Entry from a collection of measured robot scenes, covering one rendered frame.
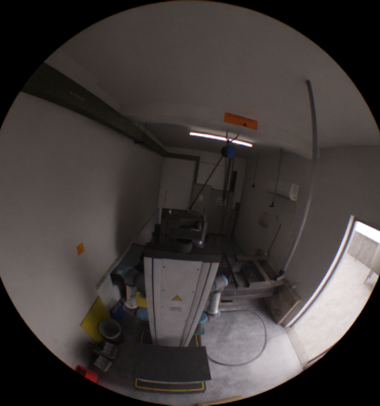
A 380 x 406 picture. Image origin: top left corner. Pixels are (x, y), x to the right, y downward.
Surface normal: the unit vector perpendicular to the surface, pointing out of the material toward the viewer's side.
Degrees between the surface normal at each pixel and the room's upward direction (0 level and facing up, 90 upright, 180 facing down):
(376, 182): 90
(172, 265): 90
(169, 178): 90
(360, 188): 90
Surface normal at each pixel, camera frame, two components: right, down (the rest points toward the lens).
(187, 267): 0.07, 0.23
